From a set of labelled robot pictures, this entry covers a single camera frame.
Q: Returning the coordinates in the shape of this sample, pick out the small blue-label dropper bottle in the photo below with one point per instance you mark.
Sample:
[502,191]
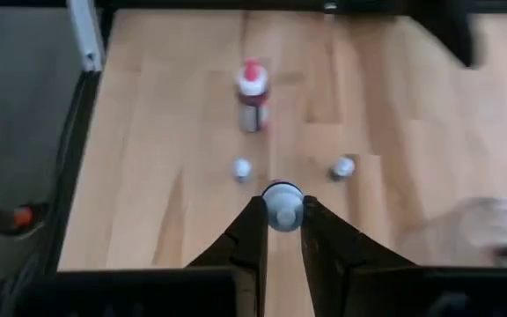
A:
[282,209]

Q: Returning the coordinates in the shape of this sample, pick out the large purple food coloring bottle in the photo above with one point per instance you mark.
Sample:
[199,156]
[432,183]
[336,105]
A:
[252,97]

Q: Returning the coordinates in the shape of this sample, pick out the white frame post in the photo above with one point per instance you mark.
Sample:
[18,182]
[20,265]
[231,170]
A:
[86,35]

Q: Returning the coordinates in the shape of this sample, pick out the small dark dropper bottle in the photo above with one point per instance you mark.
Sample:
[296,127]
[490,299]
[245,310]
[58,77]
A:
[343,167]
[241,169]

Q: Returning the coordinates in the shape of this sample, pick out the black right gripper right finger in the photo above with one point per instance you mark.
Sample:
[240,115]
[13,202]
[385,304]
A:
[332,264]

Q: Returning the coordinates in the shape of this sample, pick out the clear plastic bin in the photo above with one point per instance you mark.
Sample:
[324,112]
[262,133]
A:
[478,229]

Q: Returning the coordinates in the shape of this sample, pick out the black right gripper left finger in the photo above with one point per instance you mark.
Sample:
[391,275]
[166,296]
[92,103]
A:
[249,264]

